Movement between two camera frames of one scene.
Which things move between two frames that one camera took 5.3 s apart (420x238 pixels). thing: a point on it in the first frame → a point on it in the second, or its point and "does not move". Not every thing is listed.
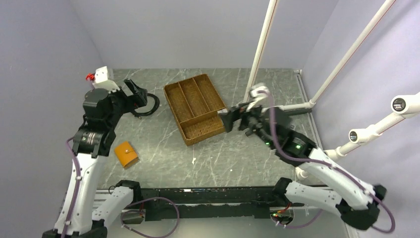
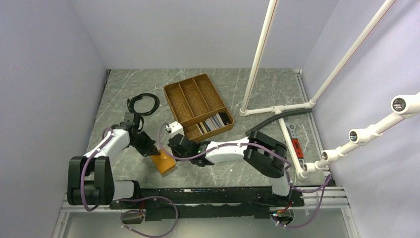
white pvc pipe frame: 404,105 does not move
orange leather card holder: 125,152 → 164,161
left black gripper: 132,102 → 149,145
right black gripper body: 251,120 → 179,155
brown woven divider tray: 194,103 does not move
